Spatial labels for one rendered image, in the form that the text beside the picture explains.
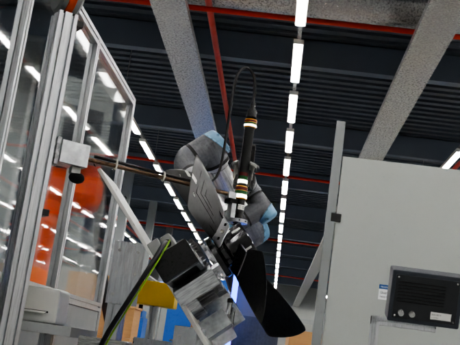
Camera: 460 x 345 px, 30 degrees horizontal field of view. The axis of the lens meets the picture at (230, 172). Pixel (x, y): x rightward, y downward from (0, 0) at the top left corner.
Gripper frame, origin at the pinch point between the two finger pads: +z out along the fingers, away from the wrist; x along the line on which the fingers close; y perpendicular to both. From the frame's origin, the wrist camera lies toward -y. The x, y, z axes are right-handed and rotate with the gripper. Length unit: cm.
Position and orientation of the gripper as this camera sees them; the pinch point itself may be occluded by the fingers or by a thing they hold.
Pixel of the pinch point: (244, 161)
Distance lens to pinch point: 293.9
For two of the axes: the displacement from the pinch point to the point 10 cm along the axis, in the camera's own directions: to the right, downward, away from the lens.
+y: -1.3, 9.7, -2.1
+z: -0.6, -2.2, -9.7
